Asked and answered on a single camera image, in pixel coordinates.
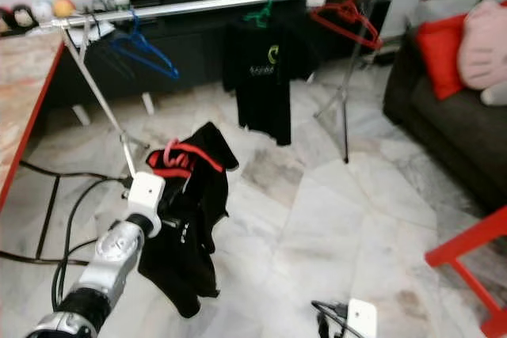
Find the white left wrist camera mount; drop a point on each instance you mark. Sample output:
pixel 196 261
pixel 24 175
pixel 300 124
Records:
pixel 146 193

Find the white round plush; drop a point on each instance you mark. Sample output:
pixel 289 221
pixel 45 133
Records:
pixel 43 12

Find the dark electronics clutter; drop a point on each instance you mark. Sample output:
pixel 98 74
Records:
pixel 107 4

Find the pink cat plush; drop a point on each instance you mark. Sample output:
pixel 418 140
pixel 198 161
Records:
pixel 483 53

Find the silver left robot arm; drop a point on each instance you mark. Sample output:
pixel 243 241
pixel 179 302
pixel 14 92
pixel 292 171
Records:
pixel 107 263

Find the blue plastic hanger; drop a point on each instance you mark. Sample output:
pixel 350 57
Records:
pixel 173 73

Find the white lace sofa cover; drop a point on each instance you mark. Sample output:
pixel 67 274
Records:
pixel 436 9

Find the green plastic hanger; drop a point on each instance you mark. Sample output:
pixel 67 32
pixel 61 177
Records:
pixel 260 17

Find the white papers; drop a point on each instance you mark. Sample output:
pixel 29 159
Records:
pixel 103 31

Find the orange round plush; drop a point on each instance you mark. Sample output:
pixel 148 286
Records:
pixel 63 8

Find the red plastic stool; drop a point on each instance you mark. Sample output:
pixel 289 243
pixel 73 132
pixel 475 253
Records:
pixel 471 239

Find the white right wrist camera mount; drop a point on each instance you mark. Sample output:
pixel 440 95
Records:
pixel 362 320

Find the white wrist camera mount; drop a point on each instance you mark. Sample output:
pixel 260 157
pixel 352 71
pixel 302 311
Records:
pixel 362 320
pixel 146 193

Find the red plastic hanger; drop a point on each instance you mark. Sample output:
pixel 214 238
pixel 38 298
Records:
pixel 375 40
pixel 170 165

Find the silver metal clothes rack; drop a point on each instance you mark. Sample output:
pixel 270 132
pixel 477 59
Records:
pixel 206 5

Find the dark grey fabric sofa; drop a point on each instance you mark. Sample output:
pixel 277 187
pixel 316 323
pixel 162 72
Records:
pixel 451 136

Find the red cushion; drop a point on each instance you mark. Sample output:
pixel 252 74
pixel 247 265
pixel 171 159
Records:
pixel 444 53

